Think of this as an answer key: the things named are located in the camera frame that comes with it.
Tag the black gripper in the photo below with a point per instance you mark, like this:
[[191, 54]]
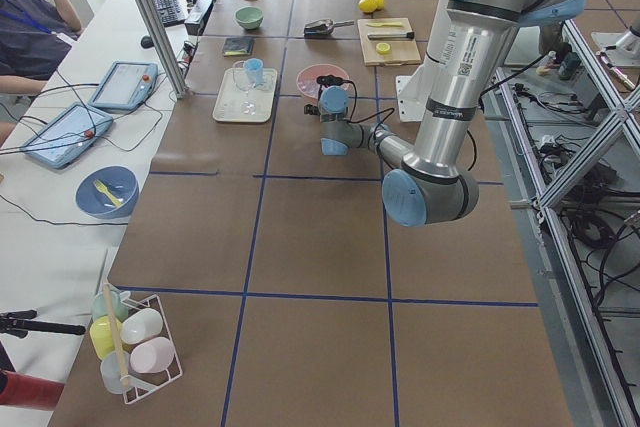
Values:
[[312, 110]]

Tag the metal ice scoop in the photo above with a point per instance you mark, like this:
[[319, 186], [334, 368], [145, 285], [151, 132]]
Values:
[[324, 27]]

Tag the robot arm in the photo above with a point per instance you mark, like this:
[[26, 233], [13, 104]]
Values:
[[425, 184]]

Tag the blue plastic cup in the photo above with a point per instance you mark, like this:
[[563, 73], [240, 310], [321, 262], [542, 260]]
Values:
[[254, 70]]

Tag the white plastic cup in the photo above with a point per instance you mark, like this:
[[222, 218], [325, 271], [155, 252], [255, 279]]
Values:
[[141, 326]]

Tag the green plastic cup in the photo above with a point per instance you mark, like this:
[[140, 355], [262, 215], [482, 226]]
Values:
[[118, 301]]

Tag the pink plastic cup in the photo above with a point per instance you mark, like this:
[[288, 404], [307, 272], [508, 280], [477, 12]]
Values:
[[152, 356]]

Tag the yellow plastic cup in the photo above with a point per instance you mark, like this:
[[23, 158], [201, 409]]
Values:
[[101, 337]]

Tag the clear plastic cup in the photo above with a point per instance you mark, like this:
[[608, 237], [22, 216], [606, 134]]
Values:
[[111, 375]]

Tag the lemon half slice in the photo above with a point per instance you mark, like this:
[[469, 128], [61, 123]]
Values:
[[383, 48]]

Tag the steel cylinder muddler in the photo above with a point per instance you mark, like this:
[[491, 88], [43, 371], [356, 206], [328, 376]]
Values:
[[391, 36]]

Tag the wooden cutting board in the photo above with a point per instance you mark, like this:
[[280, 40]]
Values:
[[402, 52]]

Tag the yellow plastic knife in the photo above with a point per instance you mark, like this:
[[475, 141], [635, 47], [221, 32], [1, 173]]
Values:
[[384, 24]]

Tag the yellow lemon front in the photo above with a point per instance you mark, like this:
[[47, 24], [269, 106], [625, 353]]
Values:
[[368, 6]]

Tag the green ceramic bowl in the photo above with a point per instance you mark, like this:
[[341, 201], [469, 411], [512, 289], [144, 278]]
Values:
[[249, 18]]

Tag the clear wine glass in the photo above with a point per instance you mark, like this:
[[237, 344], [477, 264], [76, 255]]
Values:
[[241, 82]]

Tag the cream serving tray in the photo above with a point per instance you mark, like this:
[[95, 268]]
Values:
[[238, 102]]

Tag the grey folded cloth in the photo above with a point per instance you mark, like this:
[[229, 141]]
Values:
[[238, 46]]

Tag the black keyboard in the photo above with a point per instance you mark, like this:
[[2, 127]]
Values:
[[170, 12]]

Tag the black computer mouse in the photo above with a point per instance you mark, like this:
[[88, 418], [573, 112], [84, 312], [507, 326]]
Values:
[[146, 42]]

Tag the far teach pendant tablet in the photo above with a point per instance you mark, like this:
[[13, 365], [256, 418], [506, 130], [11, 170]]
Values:
[[125, 86]]

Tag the teach pendant tablet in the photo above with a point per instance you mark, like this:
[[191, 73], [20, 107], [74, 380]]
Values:
[[125, 86], [64, 139]]

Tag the blue bowl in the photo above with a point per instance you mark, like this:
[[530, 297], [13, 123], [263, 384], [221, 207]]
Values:
[[121, 181]]

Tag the yellow plastic fork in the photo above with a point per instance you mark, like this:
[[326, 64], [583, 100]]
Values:
[[102, 188]]

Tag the near teach pendant tablet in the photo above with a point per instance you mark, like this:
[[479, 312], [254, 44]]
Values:
[[64, 139]]

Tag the seated person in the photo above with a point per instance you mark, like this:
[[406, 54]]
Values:
[[36, 36]]

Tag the aluminium frame post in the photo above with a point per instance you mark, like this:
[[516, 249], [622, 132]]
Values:
[[163, 46]]

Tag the white wire cup rack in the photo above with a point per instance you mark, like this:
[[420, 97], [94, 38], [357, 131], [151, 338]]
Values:
[[144, 384]]

